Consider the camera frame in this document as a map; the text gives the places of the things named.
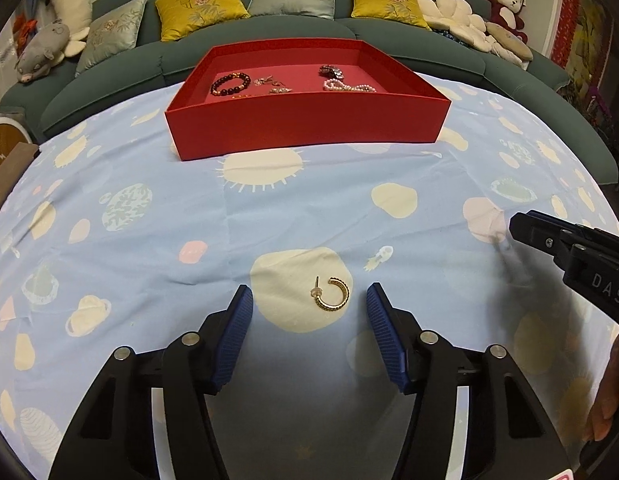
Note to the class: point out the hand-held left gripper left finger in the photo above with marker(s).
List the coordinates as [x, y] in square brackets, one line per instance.
[234, 340]

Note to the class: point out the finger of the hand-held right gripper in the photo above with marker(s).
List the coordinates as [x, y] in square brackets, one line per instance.
[579, 260]

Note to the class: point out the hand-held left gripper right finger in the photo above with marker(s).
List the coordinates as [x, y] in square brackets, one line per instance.
[384, 335]

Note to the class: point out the gold hoop earring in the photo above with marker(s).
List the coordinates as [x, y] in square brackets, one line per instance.
[335, 296]

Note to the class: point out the red shallow box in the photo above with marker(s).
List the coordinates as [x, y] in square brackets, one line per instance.
[309, 120]

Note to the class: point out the person's right hand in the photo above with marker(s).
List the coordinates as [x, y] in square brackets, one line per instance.
[612, 390]

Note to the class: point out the blue planet print tablecloth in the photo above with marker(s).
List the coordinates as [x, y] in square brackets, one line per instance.
[139, 260]

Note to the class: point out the brown round cushion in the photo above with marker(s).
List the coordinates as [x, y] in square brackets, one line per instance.
[509, 42]

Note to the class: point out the dark blue beaded item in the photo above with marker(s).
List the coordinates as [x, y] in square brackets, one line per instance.
[452, 35]

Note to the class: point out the red monkey plush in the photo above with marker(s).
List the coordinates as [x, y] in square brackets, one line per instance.
[507, 10]

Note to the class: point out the white flower cushion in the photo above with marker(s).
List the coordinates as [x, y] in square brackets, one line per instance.
[452, 20]

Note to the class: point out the brown cardboard box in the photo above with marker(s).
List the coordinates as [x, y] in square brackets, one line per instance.
[12, 180]

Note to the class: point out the dark green sofa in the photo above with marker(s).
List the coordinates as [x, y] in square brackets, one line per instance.
[114, 90]

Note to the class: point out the round white wooden device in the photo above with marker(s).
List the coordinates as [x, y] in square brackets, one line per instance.
[4, 140]

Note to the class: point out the grey pig plush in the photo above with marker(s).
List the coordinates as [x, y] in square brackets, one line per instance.
[42, 52]

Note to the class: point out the red orange toy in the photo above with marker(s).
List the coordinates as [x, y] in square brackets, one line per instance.
[24, 30]

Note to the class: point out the long white plush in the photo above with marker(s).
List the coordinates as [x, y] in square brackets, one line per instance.
[69, 0]

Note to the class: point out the red wall hanging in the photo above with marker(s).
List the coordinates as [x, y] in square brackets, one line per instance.
[584, 25]

